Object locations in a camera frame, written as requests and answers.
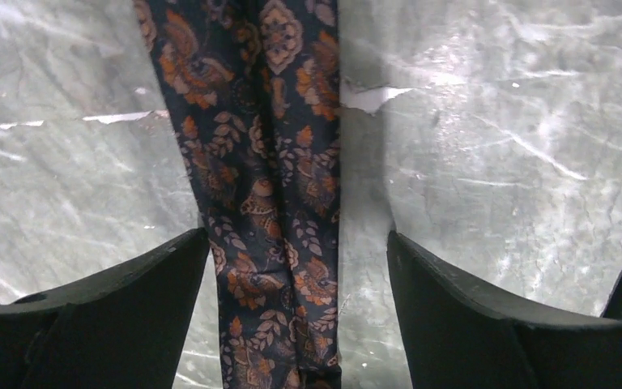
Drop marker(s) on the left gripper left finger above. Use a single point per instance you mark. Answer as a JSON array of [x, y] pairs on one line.
[[123, 327]]

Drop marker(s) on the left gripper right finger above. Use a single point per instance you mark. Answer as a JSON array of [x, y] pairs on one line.
[[460, 331]]

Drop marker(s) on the dark orange patterned tie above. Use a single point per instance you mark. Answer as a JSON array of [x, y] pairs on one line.
[[252, 90]]

